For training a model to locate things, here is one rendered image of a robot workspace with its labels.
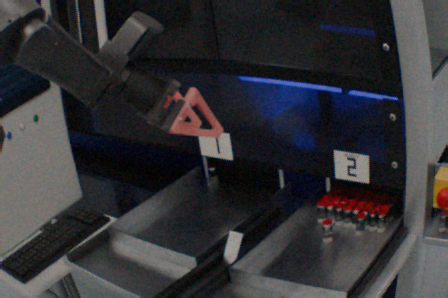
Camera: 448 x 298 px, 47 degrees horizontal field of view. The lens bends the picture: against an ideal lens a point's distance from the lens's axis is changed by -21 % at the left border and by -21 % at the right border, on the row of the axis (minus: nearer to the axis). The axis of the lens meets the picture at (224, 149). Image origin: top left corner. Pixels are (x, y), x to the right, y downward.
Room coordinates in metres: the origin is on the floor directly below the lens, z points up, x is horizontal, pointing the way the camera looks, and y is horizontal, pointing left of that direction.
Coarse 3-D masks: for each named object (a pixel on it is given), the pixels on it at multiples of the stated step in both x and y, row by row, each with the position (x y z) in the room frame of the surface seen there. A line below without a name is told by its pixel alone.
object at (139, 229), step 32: (160, 192) 1.30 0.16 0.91; (192, 192) 1.34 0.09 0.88; (224, 192) 1.32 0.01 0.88; (256, 192) 1.29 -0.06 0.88; (288, 192) 1.24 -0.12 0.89; (128, 224) 1.21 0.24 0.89; (160, 224) 1.20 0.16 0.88; (192, 224) 1.19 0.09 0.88; (224, 224) 1.17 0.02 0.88; (160, 256) 1.05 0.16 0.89; (192, 256) 1.00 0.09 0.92
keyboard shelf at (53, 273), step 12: (108, 216) 1.42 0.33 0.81; (24, 240) 1.32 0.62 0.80; (84, 240) 1.29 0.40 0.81; (12, 252) 1.25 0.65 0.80; (60, 264) 1.17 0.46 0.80; (0, 276) 1.12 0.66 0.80; (36, 276) 1.11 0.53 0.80; (48, 276) 1.11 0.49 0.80; (60, 276) 1.13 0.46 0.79; (12, 288) 1.08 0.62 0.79; (24, 288) 1.05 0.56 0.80; (36, 288) 1.06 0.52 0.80
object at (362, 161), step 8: (336, 152) 1.07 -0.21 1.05; (344, 152) 1.06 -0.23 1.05; (336, 160) 1.07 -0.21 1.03; (344, 160) 1.06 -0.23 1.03; (360, 160) 1.04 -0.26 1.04; (368, 160) 1.02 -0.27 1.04; (336, 168) 1.07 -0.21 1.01; (344, 168) 1.06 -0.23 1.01; (360, 168) 1.04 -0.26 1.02; (368, 168) 1.02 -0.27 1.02; (336, 176) 1.08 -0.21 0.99; (344, 176) 1.06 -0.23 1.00; (352, 176) 1.05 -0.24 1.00; (360, 176) 1.04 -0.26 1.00; (368, 176) 1.02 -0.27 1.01
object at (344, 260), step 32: (320, 192) 1.19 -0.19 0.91; (288, 224) 1.08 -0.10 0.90; (320, 224) 1.09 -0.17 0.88; (256, 256) 1.00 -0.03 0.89; (288, 256) 0.99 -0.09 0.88; (320, 256) 0.96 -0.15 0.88; (352, 256) 0.93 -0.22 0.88; (288, 288) 0.85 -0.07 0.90; (320, 288) 0.81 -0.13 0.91; (352, 288) 0.79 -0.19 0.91
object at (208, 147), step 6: (198, 138) 1.30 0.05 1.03; (204, 138) 1.29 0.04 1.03; (210, 138) 1.28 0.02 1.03; (222, 138) 1.26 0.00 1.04; (228, 138) 1.24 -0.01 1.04; (204, 144) 1.29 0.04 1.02; (210, 144) 1.28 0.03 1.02; (222, 144) 1.26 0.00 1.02; (228, 144) 1.25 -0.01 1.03; (204, 150) 1.29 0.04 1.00; (210, 150) 1.28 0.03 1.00; (216, 150) 1.27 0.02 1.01; (222, 150) 1.26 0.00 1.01; (228, 150) 1.25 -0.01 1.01; (210, 156) 1.28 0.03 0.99; (216, 156) 1.27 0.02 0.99; (222, 156) 1.26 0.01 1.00; (228, 156) 1.25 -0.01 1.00
